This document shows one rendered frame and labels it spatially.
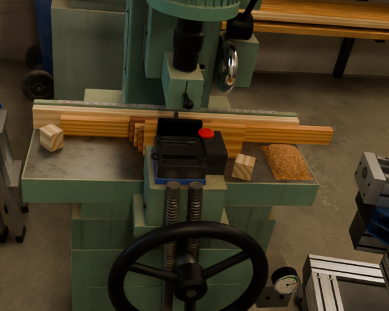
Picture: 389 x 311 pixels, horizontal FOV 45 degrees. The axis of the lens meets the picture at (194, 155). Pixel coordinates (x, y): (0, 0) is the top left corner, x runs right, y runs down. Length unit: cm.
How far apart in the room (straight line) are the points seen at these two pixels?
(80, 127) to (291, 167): 46
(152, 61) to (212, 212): 38
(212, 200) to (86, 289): 43
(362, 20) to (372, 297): 203
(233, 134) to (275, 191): 15
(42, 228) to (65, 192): 120
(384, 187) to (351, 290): 56
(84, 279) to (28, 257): 92
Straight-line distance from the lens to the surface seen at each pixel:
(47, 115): 105
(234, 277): 116
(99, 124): 103
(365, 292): 185
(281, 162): 102
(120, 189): 93
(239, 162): 95
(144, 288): 115
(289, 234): 226
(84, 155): 99
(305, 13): 323
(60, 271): 196
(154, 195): 82
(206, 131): 86
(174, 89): 95
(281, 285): 112
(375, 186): 137
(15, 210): 200
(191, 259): 89
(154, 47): 106
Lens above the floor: 147
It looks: 34 degrees down
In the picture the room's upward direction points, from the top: 9 degrees clockwise
